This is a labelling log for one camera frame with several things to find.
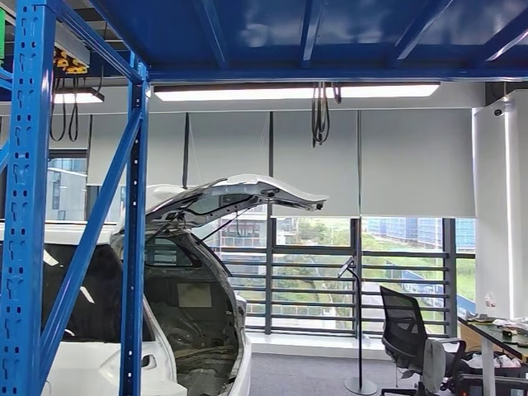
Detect large blue metal shelf rack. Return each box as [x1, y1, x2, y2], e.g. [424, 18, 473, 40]
[0, 0, 528, 396]

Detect white car tailgate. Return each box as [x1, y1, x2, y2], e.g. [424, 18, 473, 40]
[117, 173, 330, 233]

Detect grey roller blind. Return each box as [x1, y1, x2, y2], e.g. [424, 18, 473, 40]
[361, 109, 476, 218]
[273, 111, 358, 218]
[87, 113, 185, 190]
[188, 111, 271, 184]

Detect grey window railing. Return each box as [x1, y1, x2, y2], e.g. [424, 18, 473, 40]
[214, 217, 476, 337]

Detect long ceiling light panel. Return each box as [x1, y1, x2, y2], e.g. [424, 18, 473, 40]
[153, 82, 441, 103]

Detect white car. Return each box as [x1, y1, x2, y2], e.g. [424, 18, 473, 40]
[38, 221, 253, 396]

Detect black floor stand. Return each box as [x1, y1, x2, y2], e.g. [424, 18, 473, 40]
[337, 257, 378, 396]

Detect black mesh office chair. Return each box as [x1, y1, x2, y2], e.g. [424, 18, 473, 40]
[379, 285, 467, 396]

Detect short ceiling light panel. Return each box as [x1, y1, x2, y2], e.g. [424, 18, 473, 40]
[54, 90, 106, 105]

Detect dark framed window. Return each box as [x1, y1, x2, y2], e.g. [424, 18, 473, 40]
[45, 150, 124, 224]

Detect grey cloth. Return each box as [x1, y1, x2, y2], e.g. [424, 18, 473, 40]
[422, 338, 447, 394]

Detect cardboard box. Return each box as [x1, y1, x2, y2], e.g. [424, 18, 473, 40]
[459, 323, 481, 351]

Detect dark desk with white legs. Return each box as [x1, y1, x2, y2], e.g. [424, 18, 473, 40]
[456, 315, 528, 396]

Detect black equipment case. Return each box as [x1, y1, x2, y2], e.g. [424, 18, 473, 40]
[453, 374, 528, 396]

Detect black hanging cable bundle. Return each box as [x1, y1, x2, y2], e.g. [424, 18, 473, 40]
[312, 82, 343, 149]

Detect black hanging strap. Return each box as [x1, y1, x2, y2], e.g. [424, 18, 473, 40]
[183, 113, 191, 190]

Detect black hanging cable loops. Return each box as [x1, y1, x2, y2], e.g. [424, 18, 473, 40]
[48, 76, 104, 144]

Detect yellow cable trolleys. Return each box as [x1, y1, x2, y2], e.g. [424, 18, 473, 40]
[54, 48, 89, 76]

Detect grey ceiling rail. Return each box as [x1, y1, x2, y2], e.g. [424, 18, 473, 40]
[54, 21, 91, 68]

